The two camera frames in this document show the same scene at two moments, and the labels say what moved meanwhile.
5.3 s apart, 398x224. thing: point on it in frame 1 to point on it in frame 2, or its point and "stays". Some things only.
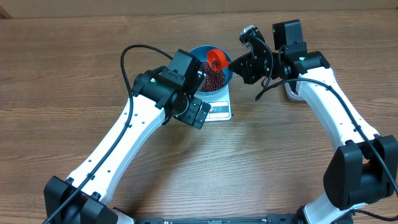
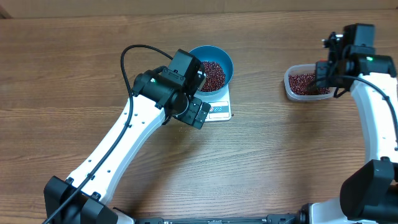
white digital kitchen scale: (220, 105) stays
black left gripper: (191, 117) stays
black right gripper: (250, 73) to (321, 73)
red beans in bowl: (215, 80) stays
